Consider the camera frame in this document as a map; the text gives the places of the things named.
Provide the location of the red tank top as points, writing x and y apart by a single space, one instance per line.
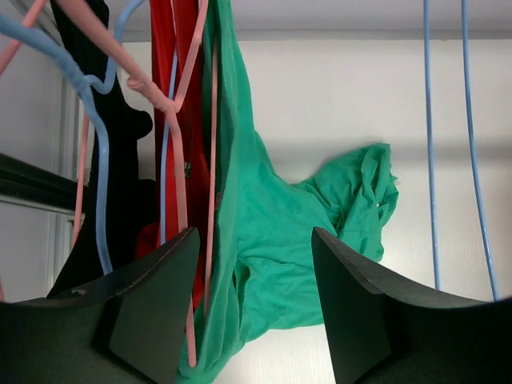
172 29

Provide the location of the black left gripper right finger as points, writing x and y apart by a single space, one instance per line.
385 328

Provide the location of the pink wire hanger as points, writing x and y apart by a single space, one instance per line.
40 127
172 175

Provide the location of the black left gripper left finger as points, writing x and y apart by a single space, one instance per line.
132 328

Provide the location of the green tank top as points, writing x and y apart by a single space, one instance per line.
263 275

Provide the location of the light blue wire hanger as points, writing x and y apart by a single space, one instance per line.
474 151

